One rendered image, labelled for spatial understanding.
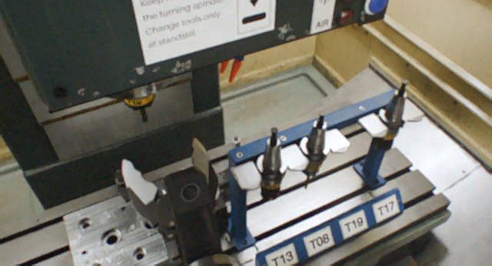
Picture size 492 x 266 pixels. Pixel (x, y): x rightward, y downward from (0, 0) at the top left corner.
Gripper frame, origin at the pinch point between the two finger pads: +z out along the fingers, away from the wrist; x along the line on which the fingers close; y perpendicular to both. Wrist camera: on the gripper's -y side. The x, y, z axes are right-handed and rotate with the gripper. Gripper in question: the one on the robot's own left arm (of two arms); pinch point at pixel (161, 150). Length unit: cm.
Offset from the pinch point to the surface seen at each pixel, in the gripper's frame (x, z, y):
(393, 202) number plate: 59, 1, 51
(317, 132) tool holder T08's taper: 32.7, 6.8, 17.2
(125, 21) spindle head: -1.1, -4.0, -24.3
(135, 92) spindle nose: -1.0, 8.3, -4.7
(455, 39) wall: 100, 33, 29
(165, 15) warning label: 2.8, -3.9, -23.9
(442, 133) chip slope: 99, 21, 61
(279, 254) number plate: 23, -1, 50
